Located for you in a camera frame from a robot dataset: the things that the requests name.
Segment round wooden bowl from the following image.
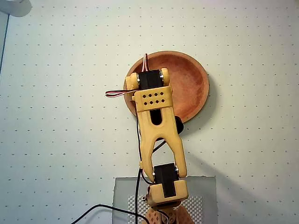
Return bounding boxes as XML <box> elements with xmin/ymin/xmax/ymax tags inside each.
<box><xmin>123</xmin><ymin>49</ymin><xmax>210</xmax><ymax>124</ymax></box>

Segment white textured anti-slip mat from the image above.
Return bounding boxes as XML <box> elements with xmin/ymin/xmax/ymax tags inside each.
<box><xmin>127</xmin><ymin>195</ymin><xmax>203</xmax><ymax>224</ymax></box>

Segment white cylindrical object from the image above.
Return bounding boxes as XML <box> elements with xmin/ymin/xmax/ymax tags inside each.
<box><xmin>0</xmin><ymin>0</ymin><xmax>32</xmax><ymax>18</ymax></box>

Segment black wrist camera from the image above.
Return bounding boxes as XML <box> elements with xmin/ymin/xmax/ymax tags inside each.
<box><xmin>175</xmin><ymin>116</ymin><xmax>185</xmax><ymax>135</ymax></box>

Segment red white servo wire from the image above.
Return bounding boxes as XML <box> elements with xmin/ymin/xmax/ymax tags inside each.
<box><xmin>105</xmin><ymin>89</ymin><xmax>138</xmax><ymax>98</ymax></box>
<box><xmin>141</xmin><ymin>53</ymin><xmax>152</xmax><ymax>73</ymax></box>

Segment black camera cable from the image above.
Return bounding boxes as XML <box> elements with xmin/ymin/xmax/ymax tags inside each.
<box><xmin>70</xmin><ymin>116</ymin><xmax>164</xmax><ymax>224</ymax></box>

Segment gray metal base plate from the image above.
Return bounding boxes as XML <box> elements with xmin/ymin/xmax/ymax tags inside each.
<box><xmin>113</xmin><ymin>176</ymin><xmax>218</xmax><ymax>224</ymax></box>

